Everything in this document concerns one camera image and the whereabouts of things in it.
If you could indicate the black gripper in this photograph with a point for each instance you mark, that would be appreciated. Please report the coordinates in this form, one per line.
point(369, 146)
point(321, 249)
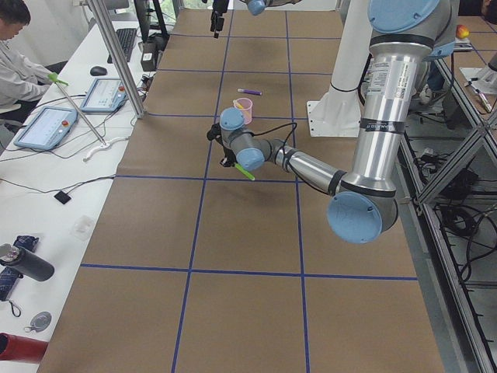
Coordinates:
point(228, 154)
point(216, 16)

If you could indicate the green marker pen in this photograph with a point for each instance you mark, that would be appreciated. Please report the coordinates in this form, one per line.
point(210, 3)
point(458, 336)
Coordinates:
point(244, 172)

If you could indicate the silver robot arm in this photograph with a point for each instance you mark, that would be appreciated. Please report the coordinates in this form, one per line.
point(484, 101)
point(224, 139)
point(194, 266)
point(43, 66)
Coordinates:
point(384, 47)

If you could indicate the pink mesh pen holder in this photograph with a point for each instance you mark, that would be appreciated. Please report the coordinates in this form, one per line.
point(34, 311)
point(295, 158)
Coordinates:
point(245, 106)

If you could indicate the purple marker pen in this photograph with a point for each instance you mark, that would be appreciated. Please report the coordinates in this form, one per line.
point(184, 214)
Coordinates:
point(250, 92)

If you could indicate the black box white label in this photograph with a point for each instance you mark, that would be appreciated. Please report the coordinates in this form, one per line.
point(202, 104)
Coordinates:
point(149, 56)

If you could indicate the black computer monitor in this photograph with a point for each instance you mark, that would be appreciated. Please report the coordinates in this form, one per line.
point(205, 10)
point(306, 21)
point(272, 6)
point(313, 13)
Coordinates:
point(151, 22)

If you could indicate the black keyboard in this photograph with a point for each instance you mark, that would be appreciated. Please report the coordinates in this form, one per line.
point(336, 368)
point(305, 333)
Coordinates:
point(127, 38)

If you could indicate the black computer mouse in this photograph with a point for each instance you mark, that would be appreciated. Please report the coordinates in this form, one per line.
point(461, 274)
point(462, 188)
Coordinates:
point(98, 71)

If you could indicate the far blue teach pendant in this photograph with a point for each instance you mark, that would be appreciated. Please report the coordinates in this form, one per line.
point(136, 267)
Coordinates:
point(105, 95)

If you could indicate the blue teach pendant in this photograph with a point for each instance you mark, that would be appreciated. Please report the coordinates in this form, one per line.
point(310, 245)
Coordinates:
point(105, 95)
point(47, 128)

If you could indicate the clear plastic bag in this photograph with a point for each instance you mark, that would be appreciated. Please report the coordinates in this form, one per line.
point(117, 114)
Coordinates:
point(83, 228)

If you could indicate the small black square device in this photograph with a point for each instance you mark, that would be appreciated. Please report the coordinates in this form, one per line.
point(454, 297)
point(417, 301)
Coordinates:
point(62, 197)

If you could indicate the metal reacher rod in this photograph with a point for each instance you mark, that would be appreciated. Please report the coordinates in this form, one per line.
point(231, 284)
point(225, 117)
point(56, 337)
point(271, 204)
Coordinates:
point(104, 144)

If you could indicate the near blue teach pendant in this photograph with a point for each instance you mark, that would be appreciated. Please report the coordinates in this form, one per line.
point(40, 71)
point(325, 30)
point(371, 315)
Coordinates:
point(47, 128)

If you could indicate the seated person grey shirt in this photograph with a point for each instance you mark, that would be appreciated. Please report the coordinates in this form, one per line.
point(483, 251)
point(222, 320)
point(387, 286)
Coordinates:
point(23, 82)

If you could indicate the black water bottle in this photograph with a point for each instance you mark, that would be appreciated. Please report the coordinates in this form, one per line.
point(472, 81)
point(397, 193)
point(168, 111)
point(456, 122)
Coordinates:
point(28, 263)

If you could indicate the blue folded umbrella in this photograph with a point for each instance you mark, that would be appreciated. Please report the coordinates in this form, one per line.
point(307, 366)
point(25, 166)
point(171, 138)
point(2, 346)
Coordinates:
point(10, 274)

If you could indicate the red bottle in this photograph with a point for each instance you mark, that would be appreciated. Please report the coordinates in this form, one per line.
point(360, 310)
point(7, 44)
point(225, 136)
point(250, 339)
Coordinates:
point(22, 349)

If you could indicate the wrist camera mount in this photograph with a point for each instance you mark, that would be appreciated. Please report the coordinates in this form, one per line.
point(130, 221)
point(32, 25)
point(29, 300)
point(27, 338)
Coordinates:
point(214, 134)

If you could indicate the aluminium frame post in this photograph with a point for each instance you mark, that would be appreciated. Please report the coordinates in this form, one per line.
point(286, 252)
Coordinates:
point(101, 15)

